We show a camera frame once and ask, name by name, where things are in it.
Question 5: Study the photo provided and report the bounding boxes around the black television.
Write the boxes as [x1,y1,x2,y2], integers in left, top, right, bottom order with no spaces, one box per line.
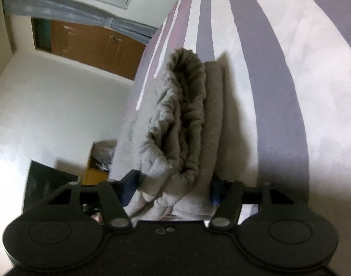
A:
[24,159,82,210]

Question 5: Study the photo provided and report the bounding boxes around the yellow wooden cabinet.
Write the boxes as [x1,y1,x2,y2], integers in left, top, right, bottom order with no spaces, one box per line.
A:
[81,141,117,186]

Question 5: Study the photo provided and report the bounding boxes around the grey curtain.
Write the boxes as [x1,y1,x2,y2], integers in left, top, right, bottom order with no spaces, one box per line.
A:
[3,0,159,45]

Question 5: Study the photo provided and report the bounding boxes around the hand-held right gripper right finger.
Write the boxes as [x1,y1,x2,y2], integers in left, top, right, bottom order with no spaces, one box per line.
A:
[208,175,297,232]

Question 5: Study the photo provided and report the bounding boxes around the grey towel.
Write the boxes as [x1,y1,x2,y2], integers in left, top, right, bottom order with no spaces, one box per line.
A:
[122,47,238,222]

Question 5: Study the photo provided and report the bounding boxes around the white stuffed things on shelf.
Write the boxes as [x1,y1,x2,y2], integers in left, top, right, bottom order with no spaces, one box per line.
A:
[92,144,116,173]

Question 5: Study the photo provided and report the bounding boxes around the bed with striped sheet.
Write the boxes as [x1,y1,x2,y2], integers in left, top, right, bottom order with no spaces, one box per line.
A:
[109,0,351,225]

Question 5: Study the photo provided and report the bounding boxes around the brown wooden door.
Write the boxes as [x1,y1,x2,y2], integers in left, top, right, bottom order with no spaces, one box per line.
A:
[51,20,147,81]

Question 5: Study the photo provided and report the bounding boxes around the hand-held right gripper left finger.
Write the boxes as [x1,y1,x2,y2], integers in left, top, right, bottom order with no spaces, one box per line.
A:
[43,169,146,233]

